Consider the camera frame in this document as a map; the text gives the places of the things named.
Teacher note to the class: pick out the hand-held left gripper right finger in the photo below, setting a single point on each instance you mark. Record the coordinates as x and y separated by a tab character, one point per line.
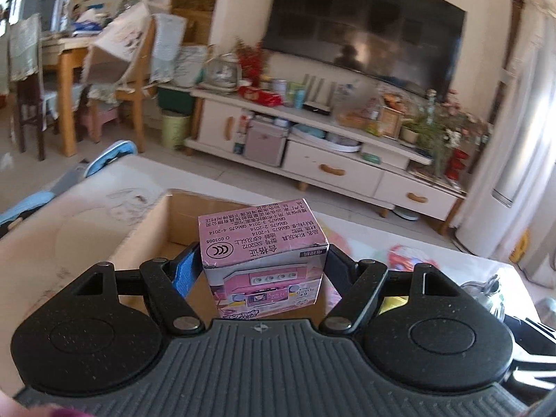
336	269

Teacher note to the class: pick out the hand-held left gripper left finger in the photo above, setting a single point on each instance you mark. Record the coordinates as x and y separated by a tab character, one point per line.
186	269

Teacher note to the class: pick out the cardboard box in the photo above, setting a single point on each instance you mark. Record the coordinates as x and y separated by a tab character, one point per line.
182	221

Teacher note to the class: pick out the pink toy box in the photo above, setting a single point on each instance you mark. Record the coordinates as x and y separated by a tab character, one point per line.
260	243

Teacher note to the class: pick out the person's left hand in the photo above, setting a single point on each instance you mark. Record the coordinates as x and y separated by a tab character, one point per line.
26	409

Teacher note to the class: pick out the glass teapot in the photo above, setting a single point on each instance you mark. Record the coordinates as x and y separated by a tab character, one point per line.
486	295

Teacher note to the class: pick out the colourful toy packet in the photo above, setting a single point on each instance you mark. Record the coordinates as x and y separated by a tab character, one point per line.
410	260

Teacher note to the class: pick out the round grey floor scale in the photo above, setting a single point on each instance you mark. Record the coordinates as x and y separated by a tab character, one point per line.
406	213

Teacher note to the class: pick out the white television cabinet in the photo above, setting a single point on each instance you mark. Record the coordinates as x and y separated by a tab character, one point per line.
330	169

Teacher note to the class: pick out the light green trash bin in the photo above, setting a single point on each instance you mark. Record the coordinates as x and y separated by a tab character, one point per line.
175	130

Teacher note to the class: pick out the potted green plant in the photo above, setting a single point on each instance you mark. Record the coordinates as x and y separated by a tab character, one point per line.
412	132

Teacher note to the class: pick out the clear plastic bag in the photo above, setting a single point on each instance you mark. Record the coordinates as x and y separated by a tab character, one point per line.
356	106

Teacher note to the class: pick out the dark green storage box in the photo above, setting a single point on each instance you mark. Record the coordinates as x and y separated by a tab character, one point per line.
173	100

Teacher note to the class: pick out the pink stool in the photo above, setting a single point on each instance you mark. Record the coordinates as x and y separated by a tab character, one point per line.
102	119

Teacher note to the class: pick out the teal carton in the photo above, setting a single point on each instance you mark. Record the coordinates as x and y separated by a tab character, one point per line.
299	98

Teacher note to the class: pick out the wooden chair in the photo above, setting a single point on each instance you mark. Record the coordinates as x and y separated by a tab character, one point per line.
137	95

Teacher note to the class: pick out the red snack packet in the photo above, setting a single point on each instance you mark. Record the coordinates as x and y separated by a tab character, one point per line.
259	95

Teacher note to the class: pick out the pink artificial flowers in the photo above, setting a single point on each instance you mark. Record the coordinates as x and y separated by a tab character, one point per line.
460	117

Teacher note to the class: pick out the glass kettle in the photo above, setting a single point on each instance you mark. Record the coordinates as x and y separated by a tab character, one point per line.
220	71

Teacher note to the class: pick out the white printed bag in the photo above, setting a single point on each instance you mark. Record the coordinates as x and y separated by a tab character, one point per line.
190	67

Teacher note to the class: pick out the red berry bouquet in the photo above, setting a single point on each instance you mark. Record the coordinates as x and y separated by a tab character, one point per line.
252	61

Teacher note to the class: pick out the pale green lace cover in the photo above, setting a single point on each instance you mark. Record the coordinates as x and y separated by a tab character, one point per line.
167	47

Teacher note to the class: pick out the white standing air conditioner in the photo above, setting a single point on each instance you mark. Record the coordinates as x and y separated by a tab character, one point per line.
521	117

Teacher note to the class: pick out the wooden dining table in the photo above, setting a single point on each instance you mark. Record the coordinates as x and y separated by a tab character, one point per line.
65	56

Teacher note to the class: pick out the black flat television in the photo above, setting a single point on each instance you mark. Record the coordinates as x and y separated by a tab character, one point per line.
369	21

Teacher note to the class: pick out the blue white packet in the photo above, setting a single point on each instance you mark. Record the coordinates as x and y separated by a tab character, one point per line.
84	26

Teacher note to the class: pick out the dark chair with lace cover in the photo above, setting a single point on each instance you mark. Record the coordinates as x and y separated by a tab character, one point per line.
28	52

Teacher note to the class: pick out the wooden picture frame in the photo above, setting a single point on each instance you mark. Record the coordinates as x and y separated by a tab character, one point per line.
391	122

